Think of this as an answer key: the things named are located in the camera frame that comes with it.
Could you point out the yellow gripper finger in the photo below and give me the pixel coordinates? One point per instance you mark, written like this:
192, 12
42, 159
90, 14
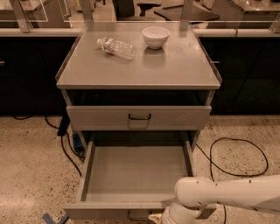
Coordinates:
156, 218

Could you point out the grey drawer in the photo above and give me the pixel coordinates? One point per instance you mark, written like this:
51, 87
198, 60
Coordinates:
130, 182
138, 117

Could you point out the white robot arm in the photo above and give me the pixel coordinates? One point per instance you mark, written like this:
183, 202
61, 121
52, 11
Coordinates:
194, 194

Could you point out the grey top drawer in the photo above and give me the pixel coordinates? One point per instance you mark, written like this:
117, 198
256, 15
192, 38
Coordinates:
138, 117

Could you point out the grey metal drawer cabinet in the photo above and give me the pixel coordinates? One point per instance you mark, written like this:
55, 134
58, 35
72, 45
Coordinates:
177, 74

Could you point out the blue power box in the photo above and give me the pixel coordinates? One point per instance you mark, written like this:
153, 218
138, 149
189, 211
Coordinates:
77, 144

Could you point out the black power adapter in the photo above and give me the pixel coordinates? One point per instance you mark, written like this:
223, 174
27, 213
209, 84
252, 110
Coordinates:
64, 123

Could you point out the clear plastic water bottle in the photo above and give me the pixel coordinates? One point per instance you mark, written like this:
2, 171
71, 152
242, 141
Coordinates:
116, 47

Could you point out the white ceramic bowl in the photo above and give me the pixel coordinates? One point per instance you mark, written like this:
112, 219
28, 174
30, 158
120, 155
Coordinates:
155, 36

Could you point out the black office chair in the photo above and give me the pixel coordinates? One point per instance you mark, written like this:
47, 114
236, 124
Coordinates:
127, 10

